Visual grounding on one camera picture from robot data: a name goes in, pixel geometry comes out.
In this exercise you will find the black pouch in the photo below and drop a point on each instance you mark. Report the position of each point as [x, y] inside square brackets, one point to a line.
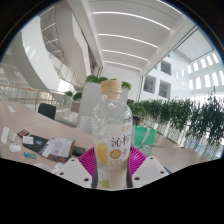
[78, 151]

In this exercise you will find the small teal packet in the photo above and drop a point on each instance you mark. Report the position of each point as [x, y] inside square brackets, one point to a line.
[30, 155]

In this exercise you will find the black office chair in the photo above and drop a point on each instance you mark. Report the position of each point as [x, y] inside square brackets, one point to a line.
[47, 110]

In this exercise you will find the green tote bag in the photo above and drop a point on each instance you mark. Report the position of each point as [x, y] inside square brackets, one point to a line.
[145, 138]

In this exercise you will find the white cabinet topped with plants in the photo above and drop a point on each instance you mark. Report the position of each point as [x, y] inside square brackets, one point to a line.
[90, 100]

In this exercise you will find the black notebook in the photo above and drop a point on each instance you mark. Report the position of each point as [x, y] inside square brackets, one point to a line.
[33, 143]

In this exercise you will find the small red black case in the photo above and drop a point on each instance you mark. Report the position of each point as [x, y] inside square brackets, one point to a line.
[23, 133]

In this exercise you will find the white chair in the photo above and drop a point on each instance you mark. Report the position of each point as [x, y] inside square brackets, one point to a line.
[85, 125]

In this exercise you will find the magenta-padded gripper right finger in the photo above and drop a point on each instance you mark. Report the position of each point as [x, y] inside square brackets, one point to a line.
[148, 170]

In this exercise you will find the row of green hedge plants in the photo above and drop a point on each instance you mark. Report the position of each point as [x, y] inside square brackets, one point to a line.
[186, 116]

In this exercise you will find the long ceiling light strips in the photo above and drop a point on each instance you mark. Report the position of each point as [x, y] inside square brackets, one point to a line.
[130, 36]

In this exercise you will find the white power strip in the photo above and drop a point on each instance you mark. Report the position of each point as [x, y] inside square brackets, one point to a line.
[4, 136]

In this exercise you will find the white staircase with railing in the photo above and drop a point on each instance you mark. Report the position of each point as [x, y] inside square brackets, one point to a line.
[33, 60]

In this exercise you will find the potted plants in brown planter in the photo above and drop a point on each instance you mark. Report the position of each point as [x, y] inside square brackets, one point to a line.
[74, 100]

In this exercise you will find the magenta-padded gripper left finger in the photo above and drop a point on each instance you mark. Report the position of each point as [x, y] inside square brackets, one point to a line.
[75, 173]

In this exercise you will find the brown box with paper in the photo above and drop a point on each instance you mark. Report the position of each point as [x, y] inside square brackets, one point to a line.
[58, 148]

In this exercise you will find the clear drink bottle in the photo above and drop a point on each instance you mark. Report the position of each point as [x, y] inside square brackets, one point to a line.
[111, 133]

